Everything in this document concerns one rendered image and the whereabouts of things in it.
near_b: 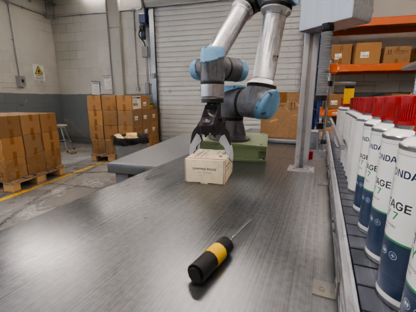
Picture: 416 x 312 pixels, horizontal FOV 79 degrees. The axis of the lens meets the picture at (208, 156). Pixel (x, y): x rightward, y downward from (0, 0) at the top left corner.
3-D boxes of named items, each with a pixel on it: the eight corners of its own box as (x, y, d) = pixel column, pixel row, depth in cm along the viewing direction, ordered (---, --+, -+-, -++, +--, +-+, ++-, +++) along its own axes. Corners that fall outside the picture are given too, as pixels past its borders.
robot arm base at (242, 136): (240, 143, 105) (241, 119, 102) (207, 138, 111) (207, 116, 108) (249, 136, 118) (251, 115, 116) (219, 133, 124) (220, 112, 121)
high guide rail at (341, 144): (343, 150, 67) (344, 145, 67) (338, 149, 68) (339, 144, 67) (331, 120, 163) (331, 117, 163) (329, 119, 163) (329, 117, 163)
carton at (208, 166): (224, 185, 75) (224, 161, 73) (185, 182, 78) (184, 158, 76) (232, 171, 90) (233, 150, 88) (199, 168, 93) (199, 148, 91)
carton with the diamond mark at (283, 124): (301, 139, 146) (304, 91, 140) (259, 137, 155) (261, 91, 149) (303, 133, 173) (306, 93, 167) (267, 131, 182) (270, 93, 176)
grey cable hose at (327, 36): (327, 101, 72) (335, 21, 68) (314, 101, 74) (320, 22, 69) (327, 101, 76) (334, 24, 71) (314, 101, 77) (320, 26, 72)
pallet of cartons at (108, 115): (134, 163, 431) (129, 95, 405) (90, 161, 448) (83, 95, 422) (161, 150, 545) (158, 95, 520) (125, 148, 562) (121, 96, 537)
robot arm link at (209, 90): (221, 83, 75) (195, 83, 77) (221, 99, 76) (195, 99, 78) (226, 85, 82) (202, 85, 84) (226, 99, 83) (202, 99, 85)
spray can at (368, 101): (376, 197, 53) (392, 96, 48) (348, 193, 55) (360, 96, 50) (371, 189, 58) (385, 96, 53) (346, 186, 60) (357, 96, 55)
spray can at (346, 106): (350, 149, 103) (356, 98, 98) (335, 148, 105) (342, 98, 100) (348, 147, 107) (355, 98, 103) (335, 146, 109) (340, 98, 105)
